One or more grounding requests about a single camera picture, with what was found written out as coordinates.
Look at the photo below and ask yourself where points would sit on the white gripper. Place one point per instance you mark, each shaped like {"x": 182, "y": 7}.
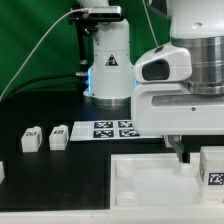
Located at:
{"x": 170, "y": 109}

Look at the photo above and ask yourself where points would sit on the white square tabletop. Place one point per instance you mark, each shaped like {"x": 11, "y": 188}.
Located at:
{"x": 159, "y": 189}

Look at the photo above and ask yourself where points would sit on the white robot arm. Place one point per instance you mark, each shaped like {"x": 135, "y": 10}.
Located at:
{"x": 196, "y": 25}

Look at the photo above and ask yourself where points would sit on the white marker plate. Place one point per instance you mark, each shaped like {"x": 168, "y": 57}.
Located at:
{"x": 106, "y": 130}

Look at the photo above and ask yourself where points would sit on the white block left edge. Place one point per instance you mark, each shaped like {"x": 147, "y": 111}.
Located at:
{"x": 2, "y": 175}

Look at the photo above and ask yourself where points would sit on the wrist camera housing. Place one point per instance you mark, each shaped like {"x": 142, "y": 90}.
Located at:
{"x": 165, "y": 64}

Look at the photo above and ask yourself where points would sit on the white front rail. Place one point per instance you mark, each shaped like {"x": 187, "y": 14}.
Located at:
{"x": 55, "y": 217}

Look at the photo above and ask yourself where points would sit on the black camera on mount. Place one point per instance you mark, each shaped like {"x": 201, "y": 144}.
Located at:
{"x": 101, "y": 14}

